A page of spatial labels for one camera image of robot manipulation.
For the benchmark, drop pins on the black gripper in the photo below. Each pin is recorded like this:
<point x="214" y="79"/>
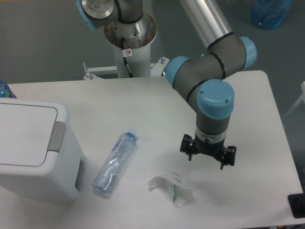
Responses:
<point x="225" y="155"/>

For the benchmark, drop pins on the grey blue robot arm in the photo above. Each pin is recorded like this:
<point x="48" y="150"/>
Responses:
<point x="200" y="83"/>

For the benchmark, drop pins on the white trash can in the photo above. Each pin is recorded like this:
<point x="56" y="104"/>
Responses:
<point x="60" y="174"/>

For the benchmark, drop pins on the white trash can lid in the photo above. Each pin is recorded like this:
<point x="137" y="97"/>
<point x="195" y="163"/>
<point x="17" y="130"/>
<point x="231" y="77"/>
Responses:
<point x="25" y="132"/>

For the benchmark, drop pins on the black clamp at table edge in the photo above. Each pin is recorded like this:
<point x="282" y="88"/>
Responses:
<point x="297" y="205"/>

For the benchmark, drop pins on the clear plastic water bottle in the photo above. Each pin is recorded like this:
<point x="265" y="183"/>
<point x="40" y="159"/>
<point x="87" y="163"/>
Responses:
<point x="113" y="165"/>

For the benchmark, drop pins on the blue water jug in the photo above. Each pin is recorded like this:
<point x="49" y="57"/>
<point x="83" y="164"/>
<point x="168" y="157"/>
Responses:
<point x="269" y="14"/>

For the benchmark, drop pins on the blue bottle at left edge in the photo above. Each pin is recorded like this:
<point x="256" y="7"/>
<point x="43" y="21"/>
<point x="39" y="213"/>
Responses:
<point x="5" y="91"/>

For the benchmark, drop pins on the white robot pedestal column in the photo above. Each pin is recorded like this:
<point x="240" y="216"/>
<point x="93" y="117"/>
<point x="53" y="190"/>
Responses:
<point x="134" y="61"/>

